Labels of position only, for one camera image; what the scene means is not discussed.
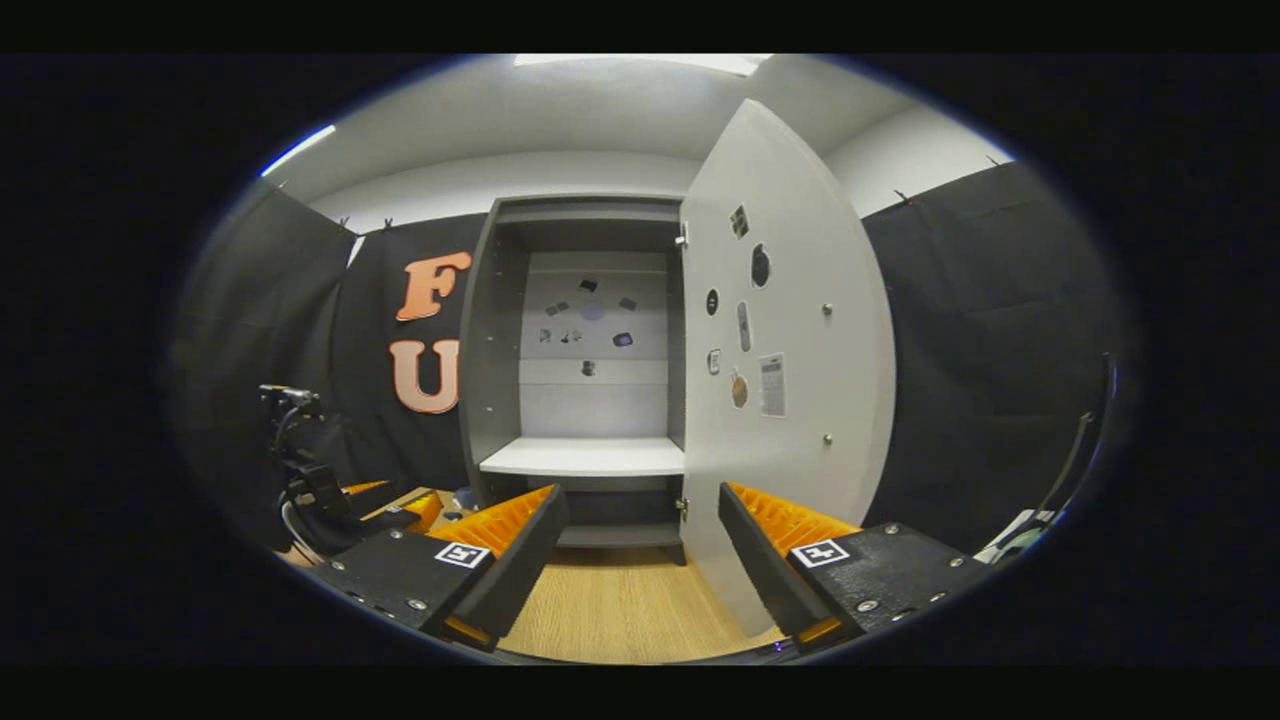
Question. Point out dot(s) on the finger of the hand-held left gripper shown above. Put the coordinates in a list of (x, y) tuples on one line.
[(365, 487), (400, 518)]

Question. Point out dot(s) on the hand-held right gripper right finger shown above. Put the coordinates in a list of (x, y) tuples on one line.
[(765, 565)]

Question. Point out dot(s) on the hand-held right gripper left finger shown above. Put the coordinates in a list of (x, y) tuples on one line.
[(520, 560)]

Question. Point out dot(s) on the light grey cabinet door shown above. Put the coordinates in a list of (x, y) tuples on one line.
[(800, 250)]

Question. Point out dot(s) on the white cabinet shelf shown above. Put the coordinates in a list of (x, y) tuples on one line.
[(585, 457)]

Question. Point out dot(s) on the blue penguin plush toy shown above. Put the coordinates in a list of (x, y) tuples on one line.
[(465, 498)]

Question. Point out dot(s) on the black backdrop cloth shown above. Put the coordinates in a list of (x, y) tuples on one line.
[(1000, 350)]

